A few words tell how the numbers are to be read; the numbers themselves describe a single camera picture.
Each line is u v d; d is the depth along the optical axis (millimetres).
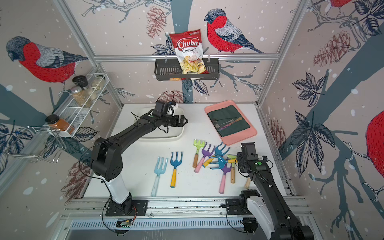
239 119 1104
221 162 835
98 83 853
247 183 806
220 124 1072
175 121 795
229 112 1163
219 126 1051
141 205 737
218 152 931
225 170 858
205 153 928
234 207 730
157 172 857
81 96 715
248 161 595
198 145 974
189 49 821
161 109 701
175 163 886
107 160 475
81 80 742
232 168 852
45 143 661
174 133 989
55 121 595
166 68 949
